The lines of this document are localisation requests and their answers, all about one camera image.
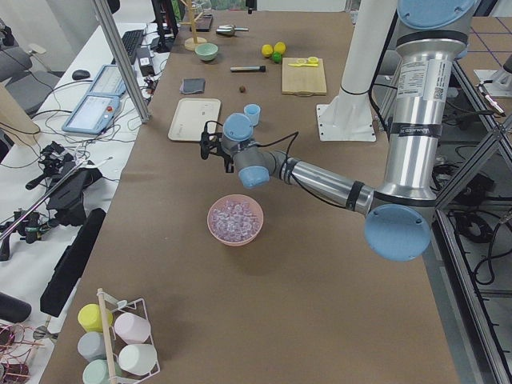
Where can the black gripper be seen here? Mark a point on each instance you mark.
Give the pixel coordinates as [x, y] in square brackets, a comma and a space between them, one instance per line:
[229, 163]

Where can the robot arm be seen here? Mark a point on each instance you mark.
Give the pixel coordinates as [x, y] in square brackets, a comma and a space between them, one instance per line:
[429, 36]

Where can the light blue plastic cup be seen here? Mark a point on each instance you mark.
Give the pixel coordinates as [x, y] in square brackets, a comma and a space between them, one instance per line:
[252, 111]

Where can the clear ice cubes pile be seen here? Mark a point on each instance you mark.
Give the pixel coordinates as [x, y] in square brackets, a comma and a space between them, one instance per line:
[233, 221]

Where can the steel ice scoop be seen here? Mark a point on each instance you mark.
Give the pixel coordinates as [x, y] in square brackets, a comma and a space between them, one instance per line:
[230, 30]

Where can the pink cup in rack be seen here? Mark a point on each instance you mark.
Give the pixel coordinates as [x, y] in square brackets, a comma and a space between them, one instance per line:
[132, 329]

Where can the yellow cup in rack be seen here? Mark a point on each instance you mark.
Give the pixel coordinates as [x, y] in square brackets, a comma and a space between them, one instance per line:
[89, 318]

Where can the white cup in rack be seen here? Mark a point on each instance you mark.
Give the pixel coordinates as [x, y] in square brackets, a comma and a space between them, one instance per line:
[138, 359]

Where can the grey cup in rack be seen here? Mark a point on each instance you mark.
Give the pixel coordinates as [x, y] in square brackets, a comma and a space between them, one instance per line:
[91, 346]

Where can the green cup in rack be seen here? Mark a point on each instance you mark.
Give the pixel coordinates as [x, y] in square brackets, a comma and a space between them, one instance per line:
[96, 372]

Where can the cream rabbit tray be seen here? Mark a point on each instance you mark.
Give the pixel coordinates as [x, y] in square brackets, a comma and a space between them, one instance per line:
[190, 116]

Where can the pink bowl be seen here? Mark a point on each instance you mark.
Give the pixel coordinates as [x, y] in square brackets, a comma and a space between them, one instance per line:
[238, 197]

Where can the grey folded cloth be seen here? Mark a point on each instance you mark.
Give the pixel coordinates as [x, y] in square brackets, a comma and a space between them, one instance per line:
[193, 86]

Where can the steel muddler black tip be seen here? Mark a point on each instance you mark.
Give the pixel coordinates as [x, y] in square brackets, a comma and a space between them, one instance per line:
[248, 69]

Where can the light green bowl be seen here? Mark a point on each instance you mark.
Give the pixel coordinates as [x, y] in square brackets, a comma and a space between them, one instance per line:
[206, 52]

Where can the wooden cutting board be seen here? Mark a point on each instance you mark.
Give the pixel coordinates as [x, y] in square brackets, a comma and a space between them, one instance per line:
[303, 81]

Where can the wooden stand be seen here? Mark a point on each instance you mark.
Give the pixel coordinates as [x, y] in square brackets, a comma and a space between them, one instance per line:
[194, 14]

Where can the green lime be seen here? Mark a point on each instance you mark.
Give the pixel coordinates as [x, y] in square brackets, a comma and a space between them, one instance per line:
[276, 57]

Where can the yellow lemon upper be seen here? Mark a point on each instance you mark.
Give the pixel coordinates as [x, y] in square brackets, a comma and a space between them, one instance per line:
[267, 50]

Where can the yellow lemon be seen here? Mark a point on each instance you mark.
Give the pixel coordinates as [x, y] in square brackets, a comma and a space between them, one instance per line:
[267, 50]
[280, 47]

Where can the yellow lemon lower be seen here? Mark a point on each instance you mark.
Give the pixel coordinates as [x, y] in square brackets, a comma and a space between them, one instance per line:
[280, 47]

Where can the robot teach pendant near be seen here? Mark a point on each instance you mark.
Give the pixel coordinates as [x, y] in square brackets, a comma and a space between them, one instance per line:
[92, 115]

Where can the robot teach pendant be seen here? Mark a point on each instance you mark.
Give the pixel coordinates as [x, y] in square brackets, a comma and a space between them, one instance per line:
[92, 115]
[108, 81]

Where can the robot teach pendant far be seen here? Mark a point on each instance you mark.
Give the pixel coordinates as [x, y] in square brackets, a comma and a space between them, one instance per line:
[108, 81]

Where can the black framed object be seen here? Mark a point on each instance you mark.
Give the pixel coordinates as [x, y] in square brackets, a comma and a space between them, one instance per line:
[203, 24]

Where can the black keyboard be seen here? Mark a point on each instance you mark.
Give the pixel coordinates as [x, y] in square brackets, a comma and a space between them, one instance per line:
[132, 40]

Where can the black computer mouse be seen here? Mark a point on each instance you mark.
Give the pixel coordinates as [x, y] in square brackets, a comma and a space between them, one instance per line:
[80, 75]

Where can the black bar on desk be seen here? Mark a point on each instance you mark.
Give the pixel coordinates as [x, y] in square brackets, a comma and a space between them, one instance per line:
[71, 265]

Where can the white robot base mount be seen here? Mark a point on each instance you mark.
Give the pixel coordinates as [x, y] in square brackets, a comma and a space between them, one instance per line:
[342, 123]

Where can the aluminium frame post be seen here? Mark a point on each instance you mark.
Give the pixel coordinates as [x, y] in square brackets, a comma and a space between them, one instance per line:
[114, 41]

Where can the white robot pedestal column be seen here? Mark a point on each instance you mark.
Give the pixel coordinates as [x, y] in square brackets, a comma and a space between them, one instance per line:
[370, 32]

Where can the white wire cup rack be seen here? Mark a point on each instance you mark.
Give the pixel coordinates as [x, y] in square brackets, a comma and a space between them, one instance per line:
[111, 308]

